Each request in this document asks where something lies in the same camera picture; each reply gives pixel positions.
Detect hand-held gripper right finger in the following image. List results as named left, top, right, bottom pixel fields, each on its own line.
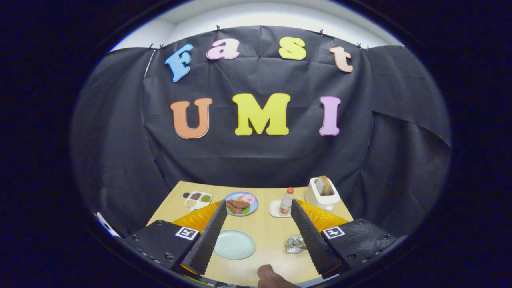
left=291, top=199, right=401, bottom=280

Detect clear water bottle red cap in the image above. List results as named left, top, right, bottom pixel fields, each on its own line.
left=279, top=187, right=295, bottom=216

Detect pale green plate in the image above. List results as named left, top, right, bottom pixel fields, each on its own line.
left=213, top=230, right=256, bottom=260

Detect blue food plate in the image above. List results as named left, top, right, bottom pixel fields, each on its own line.
left=224, top=191, right=258, bottom=217

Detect toast slices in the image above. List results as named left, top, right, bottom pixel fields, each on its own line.
left=316, top=175, right=333, bottom=196

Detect white divided seasoning dish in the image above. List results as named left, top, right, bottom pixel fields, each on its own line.
left=184, top=191, right=213, bottom=212

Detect white toaster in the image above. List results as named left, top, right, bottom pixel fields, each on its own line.
left=305, top=177, right=341, bottom=212

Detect metal wire cutlery rack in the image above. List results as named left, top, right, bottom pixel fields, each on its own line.
left=286, top=234, right=308, bottom=254

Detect white square coaster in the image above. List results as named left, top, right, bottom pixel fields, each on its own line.
left=269, top=200, right=292, bottom=218

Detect white paper sheet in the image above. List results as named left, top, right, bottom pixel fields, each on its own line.
left=96, top=212, right=120, bottom=238

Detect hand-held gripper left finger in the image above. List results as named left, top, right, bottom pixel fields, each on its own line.
left=122, top=200, right=228, bottom=276

